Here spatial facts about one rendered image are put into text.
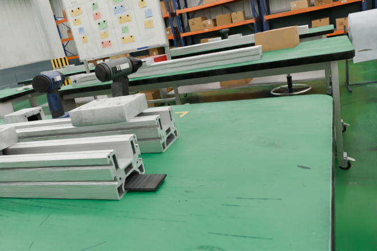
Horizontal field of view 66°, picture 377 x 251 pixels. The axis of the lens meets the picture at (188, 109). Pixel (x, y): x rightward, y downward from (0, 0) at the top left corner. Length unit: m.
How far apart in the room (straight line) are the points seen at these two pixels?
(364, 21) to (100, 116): 3.49
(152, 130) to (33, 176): 0.25
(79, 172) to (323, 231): 0.39
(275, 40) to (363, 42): 1.71
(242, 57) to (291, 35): 0.52
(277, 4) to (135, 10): 7.67
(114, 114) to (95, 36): 3.62
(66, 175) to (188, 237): 0.27
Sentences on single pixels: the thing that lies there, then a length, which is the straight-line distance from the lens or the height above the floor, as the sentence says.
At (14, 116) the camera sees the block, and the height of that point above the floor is 0.87.
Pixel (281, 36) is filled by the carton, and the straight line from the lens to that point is 2.40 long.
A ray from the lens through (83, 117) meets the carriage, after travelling 0.75.
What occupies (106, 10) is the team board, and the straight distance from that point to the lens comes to 4.12.
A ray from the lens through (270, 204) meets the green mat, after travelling 0.44.
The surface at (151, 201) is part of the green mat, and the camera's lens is 0.50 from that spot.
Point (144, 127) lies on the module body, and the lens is 0.69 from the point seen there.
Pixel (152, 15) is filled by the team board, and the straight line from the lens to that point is 3.72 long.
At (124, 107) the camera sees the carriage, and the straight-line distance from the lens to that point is 0.68.
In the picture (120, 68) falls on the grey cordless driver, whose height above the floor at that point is 0.97.
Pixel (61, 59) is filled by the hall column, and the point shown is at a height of 1.06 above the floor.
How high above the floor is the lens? 1.03
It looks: 14 degrees down
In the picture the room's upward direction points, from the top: 12 degrees counter-clockwise
